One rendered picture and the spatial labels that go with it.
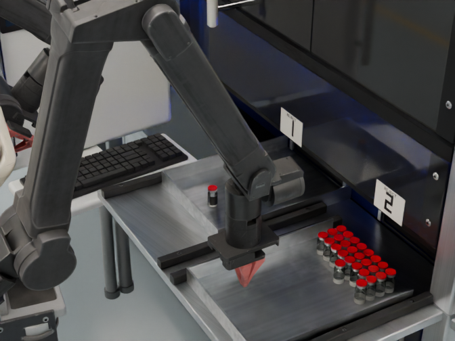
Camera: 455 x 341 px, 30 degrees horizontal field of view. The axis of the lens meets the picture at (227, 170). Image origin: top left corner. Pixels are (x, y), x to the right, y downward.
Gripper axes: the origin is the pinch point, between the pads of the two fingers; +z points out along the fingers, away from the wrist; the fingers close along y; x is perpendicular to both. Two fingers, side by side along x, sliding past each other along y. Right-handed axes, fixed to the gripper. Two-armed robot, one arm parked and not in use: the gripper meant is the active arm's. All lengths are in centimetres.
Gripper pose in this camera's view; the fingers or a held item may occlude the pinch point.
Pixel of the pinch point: (243, 281)
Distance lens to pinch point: 143.8
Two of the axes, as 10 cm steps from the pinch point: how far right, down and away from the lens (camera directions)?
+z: 0.1, 8.3, 5.5
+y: 8.7, -2.8, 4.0
